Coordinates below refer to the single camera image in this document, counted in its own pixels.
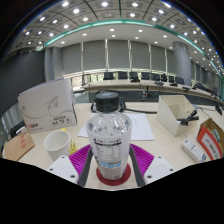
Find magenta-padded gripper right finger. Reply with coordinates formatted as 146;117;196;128
129;143;175;188

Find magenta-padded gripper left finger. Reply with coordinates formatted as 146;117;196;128
46;143;95;187

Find clear black-capped drink bottle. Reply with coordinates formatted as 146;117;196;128
85;91;133;181

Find white cup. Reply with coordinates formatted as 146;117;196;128
43;129;72;162

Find white printed paper sheet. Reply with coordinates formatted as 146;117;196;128
77;112;155;142

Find flat round red coaster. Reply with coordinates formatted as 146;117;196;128
95;163;132;187

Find brown cardboard sheet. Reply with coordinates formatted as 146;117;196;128
2;131;36;163

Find white open cardboard box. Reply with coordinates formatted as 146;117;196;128
156;94;200;137

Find red-sided brown cardboard box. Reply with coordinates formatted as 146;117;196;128
196;117;224;162

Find black flat device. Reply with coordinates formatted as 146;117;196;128
9;120;26;138

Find black hand tool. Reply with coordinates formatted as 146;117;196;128
179;109;200;126

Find white paper carton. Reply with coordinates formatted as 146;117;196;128
17;77;78;134

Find grey monitor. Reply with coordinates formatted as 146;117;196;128
81;73;92;86

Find row of black chairs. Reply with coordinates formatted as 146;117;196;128
102;70;186;86

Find ceiling lights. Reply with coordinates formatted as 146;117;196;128
19;0;224;71

